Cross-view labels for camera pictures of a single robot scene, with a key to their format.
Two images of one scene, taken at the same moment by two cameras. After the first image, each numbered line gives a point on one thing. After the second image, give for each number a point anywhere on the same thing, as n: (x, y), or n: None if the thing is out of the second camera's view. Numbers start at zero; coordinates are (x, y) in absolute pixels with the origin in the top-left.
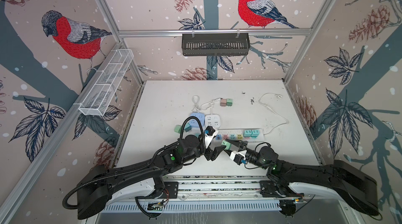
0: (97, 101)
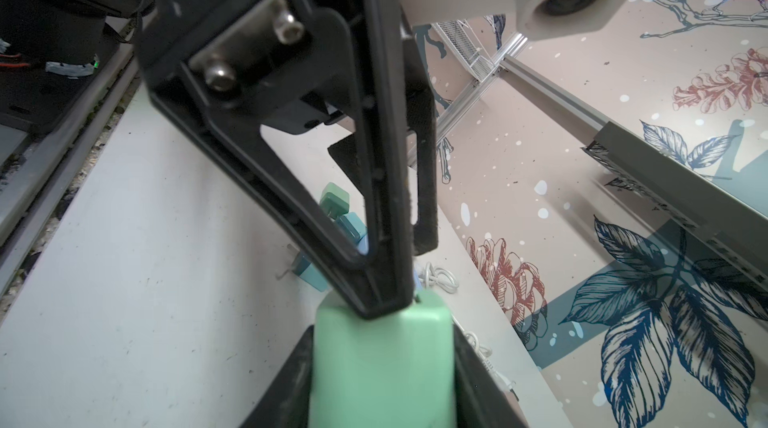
0: (470, 49)
